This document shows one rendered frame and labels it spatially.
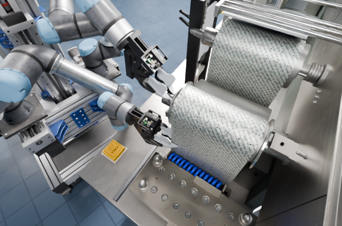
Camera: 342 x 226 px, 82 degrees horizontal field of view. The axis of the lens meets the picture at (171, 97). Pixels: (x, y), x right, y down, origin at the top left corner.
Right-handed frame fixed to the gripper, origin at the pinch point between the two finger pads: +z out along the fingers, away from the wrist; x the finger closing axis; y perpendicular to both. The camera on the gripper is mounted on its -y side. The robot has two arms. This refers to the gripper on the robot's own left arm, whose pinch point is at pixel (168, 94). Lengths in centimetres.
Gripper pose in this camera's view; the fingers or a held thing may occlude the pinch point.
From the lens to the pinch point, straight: 60.9
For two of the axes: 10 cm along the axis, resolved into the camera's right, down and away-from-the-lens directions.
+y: 5.4, -2.2, -8.2
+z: 6.4, 7.3, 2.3
